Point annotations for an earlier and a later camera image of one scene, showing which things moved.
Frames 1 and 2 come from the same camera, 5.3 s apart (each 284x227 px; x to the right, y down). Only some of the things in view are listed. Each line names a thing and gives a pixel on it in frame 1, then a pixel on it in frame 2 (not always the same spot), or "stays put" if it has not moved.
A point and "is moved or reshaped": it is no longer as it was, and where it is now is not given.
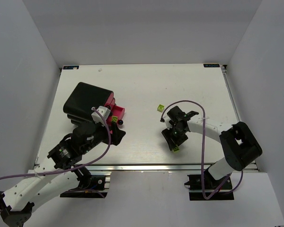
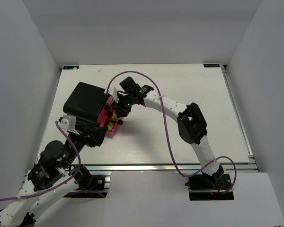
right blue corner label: (211, 65) stays put
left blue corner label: (70, 67) stays put
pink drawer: (110, 105) is moved or reshaped
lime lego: (176, 150) -> (114, 117)
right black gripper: (171, 138) -> (118, 110)
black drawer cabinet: (83, 97) stays put
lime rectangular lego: (114, 118) is moved or reshaped
